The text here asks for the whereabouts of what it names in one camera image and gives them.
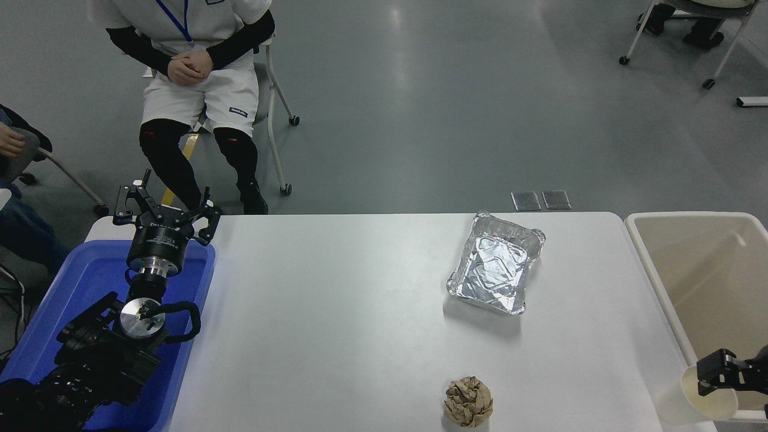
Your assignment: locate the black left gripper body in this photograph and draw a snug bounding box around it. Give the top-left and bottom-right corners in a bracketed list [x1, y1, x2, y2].
[127, 217, 193, 267]

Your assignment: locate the white paper cup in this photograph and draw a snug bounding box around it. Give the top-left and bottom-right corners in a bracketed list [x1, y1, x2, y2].
[654, 363, 740, 427]

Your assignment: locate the person's right hand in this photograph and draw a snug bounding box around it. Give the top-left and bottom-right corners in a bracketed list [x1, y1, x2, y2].
[167, 53, 194, 85]

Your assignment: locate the person's hand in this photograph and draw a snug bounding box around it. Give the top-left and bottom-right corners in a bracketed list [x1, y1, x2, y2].
[0, 126, 27, 160]

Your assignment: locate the person's left hand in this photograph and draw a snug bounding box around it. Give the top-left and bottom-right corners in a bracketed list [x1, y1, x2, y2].
[183, 49, 212, 81]

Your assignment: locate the blue plastic tray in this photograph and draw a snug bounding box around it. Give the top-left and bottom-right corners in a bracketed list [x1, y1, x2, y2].
[0, 240, 217, 432]

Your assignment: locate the large pale bin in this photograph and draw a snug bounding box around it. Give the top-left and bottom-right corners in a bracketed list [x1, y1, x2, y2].
[624, 211, 768, 423]

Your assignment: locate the white wheeled chair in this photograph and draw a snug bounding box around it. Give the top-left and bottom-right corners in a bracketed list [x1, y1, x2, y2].
[191, 30, 301, 196]
[618, 0, 760, 90]

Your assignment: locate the person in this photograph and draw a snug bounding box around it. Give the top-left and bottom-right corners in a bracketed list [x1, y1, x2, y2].
[636, 0, 727, 50]
[87, 0, 277, 215]
[0, 105, 70, 277]

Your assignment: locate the grey wheeled chair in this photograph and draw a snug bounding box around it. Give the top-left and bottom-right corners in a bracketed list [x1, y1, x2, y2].
[0, 126, 110, 217]

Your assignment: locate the silver foil tray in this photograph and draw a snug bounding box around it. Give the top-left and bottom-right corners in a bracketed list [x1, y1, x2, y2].
[446, 210, 547, 316]

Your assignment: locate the crumpled tan paper ball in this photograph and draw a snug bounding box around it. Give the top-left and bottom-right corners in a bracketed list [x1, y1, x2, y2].
[443, 376, 494, 428]

